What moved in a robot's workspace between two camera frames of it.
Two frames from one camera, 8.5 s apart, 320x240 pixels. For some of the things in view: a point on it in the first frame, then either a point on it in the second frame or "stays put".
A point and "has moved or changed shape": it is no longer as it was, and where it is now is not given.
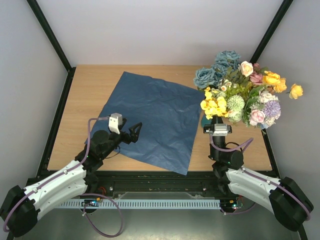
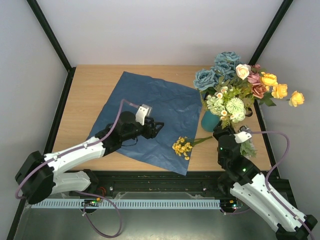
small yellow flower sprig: (213, 105) -> (184, 145)
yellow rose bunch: (296, 91) has moved or changed shape
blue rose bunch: (226, 62) stays put
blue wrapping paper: (169, 114) stays put
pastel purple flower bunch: (263, 108) -> (247, 149)
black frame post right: (283, 8) stays put
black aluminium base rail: (148, 184) stays put
